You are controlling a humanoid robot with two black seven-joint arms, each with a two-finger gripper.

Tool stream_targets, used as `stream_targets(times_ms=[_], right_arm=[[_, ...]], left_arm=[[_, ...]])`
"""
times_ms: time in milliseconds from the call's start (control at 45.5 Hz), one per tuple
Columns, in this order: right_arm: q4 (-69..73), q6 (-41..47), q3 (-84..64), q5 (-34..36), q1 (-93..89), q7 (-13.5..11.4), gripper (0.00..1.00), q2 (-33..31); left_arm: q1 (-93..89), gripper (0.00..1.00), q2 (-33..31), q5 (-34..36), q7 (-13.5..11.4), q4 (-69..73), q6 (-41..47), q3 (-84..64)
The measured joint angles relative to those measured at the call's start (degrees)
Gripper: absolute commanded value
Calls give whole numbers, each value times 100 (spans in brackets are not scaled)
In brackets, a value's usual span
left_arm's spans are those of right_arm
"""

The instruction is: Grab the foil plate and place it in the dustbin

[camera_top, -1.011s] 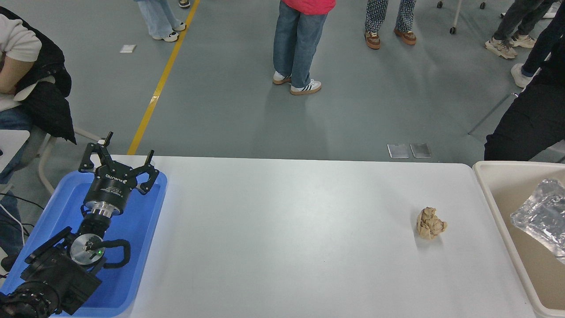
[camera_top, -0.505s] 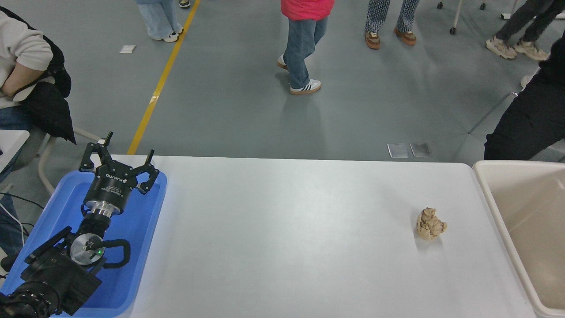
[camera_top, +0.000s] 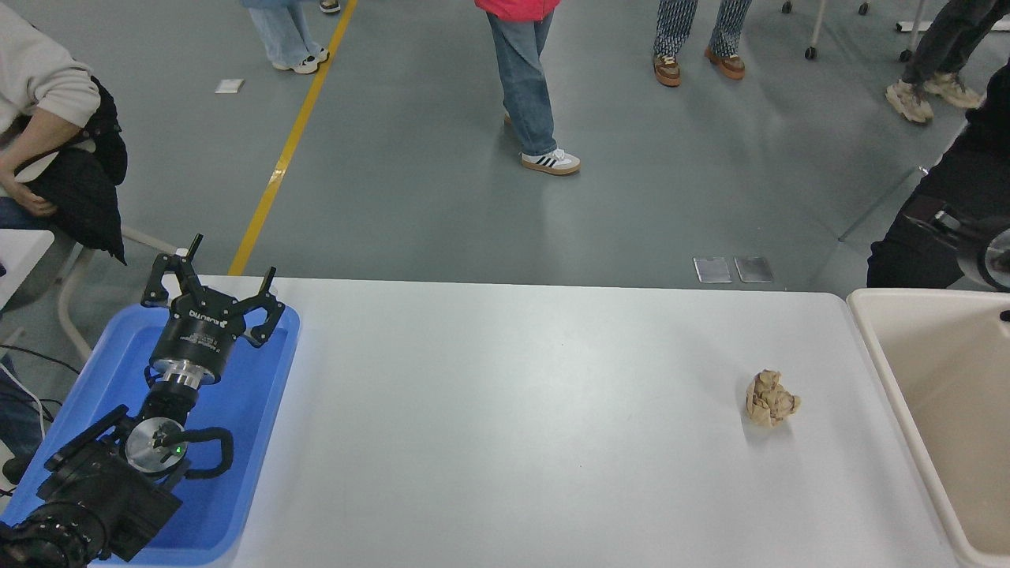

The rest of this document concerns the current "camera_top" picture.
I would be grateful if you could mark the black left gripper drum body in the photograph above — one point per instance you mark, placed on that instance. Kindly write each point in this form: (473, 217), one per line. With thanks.
(197, 331)

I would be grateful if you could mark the person's forearm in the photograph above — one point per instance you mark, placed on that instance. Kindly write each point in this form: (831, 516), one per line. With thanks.
(39, 142)

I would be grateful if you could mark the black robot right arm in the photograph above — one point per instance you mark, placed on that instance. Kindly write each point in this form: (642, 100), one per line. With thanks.
(966, 237)

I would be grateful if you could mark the silver metal floor plate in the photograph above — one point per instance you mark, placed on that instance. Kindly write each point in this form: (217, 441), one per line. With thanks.
(712, 270)
(753, 269)

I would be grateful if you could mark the person's hand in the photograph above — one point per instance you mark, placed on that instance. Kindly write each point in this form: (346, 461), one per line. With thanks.
(28, 199)

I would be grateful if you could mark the blue plastic tray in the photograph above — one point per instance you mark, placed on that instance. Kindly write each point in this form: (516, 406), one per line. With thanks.
(245, 418)

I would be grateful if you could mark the white chair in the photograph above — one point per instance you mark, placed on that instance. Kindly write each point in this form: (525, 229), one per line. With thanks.
(67, 300)

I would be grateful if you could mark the person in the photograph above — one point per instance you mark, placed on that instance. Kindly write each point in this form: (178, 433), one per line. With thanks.
(525, 79)
(280, 31)
(675, 31)
(71, 189)
(907, 256)
(939, 39)
(331, 5)

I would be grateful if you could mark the small white side table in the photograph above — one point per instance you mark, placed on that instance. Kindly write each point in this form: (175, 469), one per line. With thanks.
(20, 256)

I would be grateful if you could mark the white paper scrap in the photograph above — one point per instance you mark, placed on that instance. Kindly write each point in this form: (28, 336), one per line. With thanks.
(229, 86)

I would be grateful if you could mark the crumpled tan paper ball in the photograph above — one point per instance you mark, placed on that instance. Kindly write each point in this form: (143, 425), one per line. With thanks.
(772, 401)

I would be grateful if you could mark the white wheeled stand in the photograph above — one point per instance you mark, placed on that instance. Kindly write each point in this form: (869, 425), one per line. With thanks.
(914, 28)
(818, 20)

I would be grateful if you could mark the large pale plastic bin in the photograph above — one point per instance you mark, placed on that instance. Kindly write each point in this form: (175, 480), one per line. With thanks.
(947, 394)

